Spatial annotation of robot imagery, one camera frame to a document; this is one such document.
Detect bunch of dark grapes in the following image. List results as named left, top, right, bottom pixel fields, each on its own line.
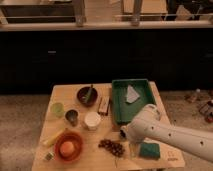
left=98, top=139, right=125, bottom=157

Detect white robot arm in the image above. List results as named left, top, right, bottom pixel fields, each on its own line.
left=120, top=104, right=213, bottom=163

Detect white ceramic cup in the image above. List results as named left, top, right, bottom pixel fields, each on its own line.
left=84, top=112, right=101, bottom=130

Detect small metal cup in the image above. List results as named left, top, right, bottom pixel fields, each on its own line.
left=65, top=110, right=78, bottom=126

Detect light green plastic cup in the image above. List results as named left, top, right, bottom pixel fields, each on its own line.
left=50, top=102, right=64, bottom=118

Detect brown chocolate bar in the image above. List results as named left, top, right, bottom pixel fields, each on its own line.
left=98, top=96, right=110, bottom=116

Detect green utensil in bowl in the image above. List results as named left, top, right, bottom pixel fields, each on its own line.
left=84, top=84, right=93, bottom=103

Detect dark brown bowl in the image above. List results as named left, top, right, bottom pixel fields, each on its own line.
left=77, top=86, right=98, bottom=107

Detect green plastic tray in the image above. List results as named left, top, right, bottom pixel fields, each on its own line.
left=112, top=79, right=156, bottom=125

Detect grey folded cloth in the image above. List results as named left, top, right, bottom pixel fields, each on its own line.
left=126, top=85, right=140, bottom=103

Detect orange plastic bowl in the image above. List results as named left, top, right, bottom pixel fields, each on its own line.
left=54, top=131, right=83, bottom=163

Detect orange fruit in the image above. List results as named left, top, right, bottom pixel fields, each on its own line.
left=60, top=141, right=74, bottom=157

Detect dark green sponge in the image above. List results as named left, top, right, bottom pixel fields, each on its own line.
left=139, top=142, right=160, bottom=159

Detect yellow banana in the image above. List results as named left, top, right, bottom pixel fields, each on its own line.
left=43, top=130, right=65, bottom=147

